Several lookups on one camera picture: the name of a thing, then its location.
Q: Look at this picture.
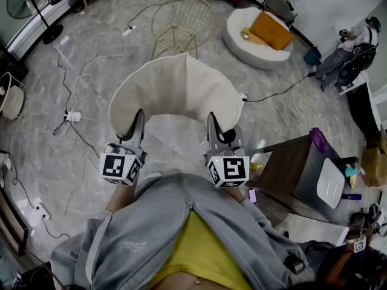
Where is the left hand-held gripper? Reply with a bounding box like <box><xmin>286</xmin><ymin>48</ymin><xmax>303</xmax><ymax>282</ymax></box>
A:
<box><xmin>99</xmin><ymin>109</ymin><xmax>148</xmax><ymax>187</ymax></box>

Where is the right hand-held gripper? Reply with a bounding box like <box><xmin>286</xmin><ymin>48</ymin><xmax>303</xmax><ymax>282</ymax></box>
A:
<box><xmin>204</xmin><ymin>111</ymin><xmax>251</xmax><ymax>189</ymax></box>

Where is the cream round cushion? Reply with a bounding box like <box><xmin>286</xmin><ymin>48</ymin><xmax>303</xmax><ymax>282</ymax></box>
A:
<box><xmin>108</xmin><ymin>52</ymin><xmax>245</xmax><ymax>142</ymax></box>

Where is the gold wire chair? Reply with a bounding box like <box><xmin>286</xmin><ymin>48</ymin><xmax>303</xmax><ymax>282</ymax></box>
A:
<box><xmin>150</xmin><ymin>0</ymin><xmax>216</xmax><ymax>60</ymax></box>

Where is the person's left forearm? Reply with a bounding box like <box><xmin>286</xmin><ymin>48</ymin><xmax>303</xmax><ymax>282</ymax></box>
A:
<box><xmin>105</xmin><ymin>185</ymin><xmax>136</xmax><ymax>213</ymax></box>

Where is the person's right forearm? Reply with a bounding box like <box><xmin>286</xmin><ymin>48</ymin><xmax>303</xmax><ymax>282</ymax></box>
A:
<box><xmin>224</xmin><ymin>187</ymin><xmax>246</xmax><ymax>205</ymax></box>

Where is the dark wooden side table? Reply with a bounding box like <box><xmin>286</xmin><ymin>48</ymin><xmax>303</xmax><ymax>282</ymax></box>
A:
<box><xmin>253</xmin><ymin>134</ymin><xmax>360</xmax><ymax>225</ymax></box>

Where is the grey zip jacket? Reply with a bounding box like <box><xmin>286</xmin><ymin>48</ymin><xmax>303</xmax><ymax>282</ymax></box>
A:
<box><xmin>50</xmin><ymin>170</ymin><xmax>317</xmax><ymax>290</ymax></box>

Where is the white round sofa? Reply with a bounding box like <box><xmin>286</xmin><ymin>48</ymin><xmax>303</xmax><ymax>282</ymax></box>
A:
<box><xmin>222</xmin><ymin>6</ymin><xmax>296</xmax><ymax>71</ymax></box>

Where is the purple cloth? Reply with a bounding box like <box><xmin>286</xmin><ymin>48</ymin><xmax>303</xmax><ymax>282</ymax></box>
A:
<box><xmin>308</xmin><ymin>127</ymin><xmax>330</xmax><ymax>154</ymax></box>

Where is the small yellow pillow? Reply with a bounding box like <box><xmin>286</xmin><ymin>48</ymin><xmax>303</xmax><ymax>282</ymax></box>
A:
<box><xmin>240</xmin><ymin>27</ymin><xmax>270</xmax><ymax>47</ymax></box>

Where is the yellow shirt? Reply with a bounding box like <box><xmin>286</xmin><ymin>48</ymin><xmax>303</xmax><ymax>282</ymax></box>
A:
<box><xmin>148</xmin><ymin>209</ymin><xmax>253</xmax><ymax>290</ymax></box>

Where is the orange pillow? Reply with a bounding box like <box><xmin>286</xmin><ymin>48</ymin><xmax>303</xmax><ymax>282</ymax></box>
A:
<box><xmin>249</xmin><ymin>10</ymin><xmax>296</xmax><ymax>51</ymax></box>

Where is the white rounded lid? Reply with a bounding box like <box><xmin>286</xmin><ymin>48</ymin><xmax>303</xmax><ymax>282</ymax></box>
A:
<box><xmin>316</xmin><ymin>157</ymin><xmax>346</xmax><ymax>210</ymax></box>

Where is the teal bucket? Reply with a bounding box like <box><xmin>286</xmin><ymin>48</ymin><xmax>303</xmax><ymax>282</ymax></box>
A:
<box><xmin>303</xmin><ymin>45</ymin><xmax>322</xmax><ymax>66</ymax></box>

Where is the black standing fan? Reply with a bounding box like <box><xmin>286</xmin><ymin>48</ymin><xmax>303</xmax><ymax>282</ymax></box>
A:
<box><xmin>5</xmin><ymin>0</ymin><xmax>65</xmax><ymax>45</ymax></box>

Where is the white shoe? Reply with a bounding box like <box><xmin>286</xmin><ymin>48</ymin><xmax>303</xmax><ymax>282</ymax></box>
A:
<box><xmin>0</xmin><ymin>150</ymin><xmax>13</xmax><ymax>189</ymax></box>

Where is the teal plastic item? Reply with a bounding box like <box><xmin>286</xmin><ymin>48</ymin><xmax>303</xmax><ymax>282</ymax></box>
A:
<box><xmin>345</xmin><ymin>165</ymin><xmax>366</xmax><ymax>178</ymax></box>

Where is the black screen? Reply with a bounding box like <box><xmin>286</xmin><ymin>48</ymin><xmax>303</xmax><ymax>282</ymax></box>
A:
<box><xmin>0</xmin><ymin>39</ymin><xmax>30</xmax><ymax>86</ymax></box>

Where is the cardboard box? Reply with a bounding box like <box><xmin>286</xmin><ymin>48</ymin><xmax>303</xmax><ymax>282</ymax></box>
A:
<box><xmin>360</xmin><ymin>124</ymin><xmax>387</xmax><ymax>189</ymax></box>

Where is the white cable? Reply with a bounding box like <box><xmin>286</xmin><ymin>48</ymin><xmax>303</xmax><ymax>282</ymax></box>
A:
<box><xmin>65</xmin><ymin>33</ymin><xmax>131</xmax><ymax>114</ymax></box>

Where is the black power cable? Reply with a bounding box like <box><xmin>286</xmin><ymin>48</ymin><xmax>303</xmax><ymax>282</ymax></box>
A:
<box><xmin>242</xmin><ymin>72</ymin><xmax>316</xmax><ymax>103</ymax></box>

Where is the white wire basket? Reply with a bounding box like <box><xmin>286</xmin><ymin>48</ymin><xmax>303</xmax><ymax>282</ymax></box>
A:
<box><xmin>0</xmin><ymin>71</ymin><xmax>26</xmax><ymax>121</ymax></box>

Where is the black strap buckle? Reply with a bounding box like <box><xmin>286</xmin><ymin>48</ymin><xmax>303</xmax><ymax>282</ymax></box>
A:
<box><xmin>283</xmin><ymin>253</ymin><xmax>305</xmax><ymax>275</ymax></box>

